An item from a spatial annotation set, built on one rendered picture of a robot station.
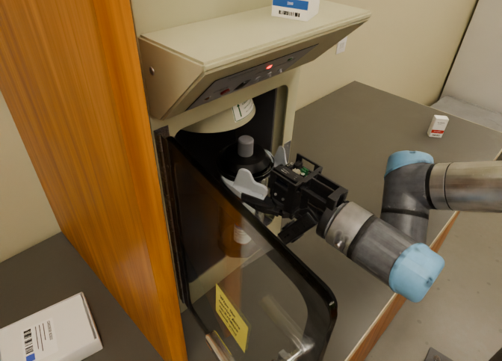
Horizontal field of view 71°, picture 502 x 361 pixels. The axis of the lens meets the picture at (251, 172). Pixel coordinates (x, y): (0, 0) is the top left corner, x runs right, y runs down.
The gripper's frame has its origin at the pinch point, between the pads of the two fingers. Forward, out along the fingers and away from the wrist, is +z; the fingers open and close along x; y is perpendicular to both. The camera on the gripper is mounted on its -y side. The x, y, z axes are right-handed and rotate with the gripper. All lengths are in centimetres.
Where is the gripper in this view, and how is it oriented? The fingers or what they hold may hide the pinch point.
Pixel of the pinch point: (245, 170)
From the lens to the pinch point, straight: 66.4
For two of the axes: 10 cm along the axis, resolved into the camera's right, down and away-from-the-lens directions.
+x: -7.0, 4.2, -5.8
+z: -7.1, -4.8, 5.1
